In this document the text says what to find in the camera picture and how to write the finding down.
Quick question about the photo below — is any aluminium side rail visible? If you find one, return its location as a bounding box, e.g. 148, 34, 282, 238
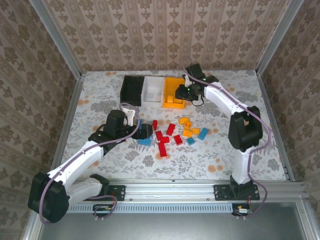
254, 69, 297, 183
47, 72, 86, 183

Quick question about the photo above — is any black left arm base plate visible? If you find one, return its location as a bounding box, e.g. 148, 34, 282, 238
99, 184, 126, 202

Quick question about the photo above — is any black plastic bin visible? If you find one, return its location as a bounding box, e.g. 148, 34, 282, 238
119, 75, 146, 107

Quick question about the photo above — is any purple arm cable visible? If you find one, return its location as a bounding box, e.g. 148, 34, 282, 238
182, 56, 273, 221
39, 101, 142, 225

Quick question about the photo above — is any white plastic bin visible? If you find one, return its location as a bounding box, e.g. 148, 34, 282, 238
142, 76, 166, 107

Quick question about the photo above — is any small circuit board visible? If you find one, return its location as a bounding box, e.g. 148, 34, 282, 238
232, 204, 254, 217
92, 204, 113, 216

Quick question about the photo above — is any orange plastic bin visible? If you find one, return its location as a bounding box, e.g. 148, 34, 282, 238
162, 76, 188, 110

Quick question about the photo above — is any grey metal sheet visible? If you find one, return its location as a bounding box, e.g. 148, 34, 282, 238
39, 211, 308, 240

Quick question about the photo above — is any grey slotted cable duct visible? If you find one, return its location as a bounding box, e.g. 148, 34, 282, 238
67, 202, 237, 214

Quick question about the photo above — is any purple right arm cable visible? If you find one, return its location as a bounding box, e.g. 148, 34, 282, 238
182, 56, 273, 221

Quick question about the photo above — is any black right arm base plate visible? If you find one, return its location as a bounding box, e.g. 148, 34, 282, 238
213, 184, 261, 202

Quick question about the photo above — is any aluminium frame post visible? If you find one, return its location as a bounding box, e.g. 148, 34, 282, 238
255, 0, 305, 75
28, 0, 84, 80

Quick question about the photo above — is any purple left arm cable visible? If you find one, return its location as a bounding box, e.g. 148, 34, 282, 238
39, 101, 142, 225

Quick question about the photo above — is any floral patterned table cover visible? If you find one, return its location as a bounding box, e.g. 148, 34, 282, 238
56, 69, 288, 181

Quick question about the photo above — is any aluminium mounting rail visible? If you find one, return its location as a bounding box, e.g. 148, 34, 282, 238
74, 179, 307, 203

